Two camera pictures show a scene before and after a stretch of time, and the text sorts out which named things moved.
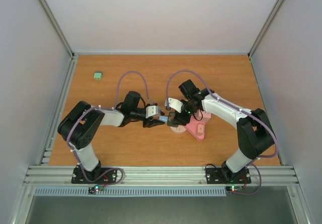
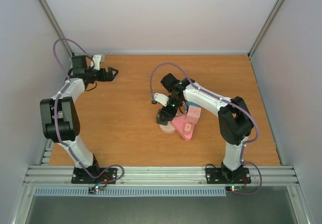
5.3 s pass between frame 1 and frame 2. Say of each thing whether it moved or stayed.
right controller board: stayed
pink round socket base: moved
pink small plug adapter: moved
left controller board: stayed
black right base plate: stayed
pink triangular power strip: moved
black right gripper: moved
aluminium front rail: stayed
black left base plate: stayed
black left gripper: moved
